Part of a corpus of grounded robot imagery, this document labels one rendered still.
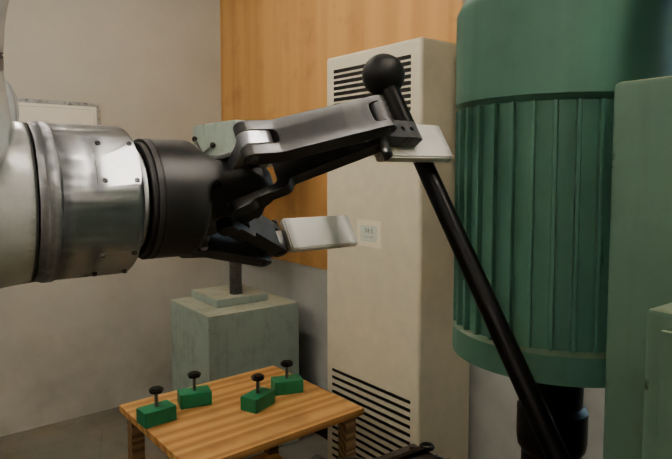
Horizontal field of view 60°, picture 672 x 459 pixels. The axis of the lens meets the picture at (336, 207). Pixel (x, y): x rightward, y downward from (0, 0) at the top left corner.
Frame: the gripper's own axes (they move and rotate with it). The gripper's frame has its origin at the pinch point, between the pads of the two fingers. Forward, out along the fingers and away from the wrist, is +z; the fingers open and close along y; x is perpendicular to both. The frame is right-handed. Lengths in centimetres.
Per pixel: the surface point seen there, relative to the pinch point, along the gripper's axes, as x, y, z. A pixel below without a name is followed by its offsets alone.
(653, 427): -21.4, 15.0, -4.8
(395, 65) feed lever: 7.6, 6.7, 0.1
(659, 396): -20.2, 16.1, -5.0
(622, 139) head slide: -5.6, 15.5, 7.2
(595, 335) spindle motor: -16.1, 5.7, 8.8
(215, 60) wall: 223, -215, 122
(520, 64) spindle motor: 3.1, 12.8, 5.7
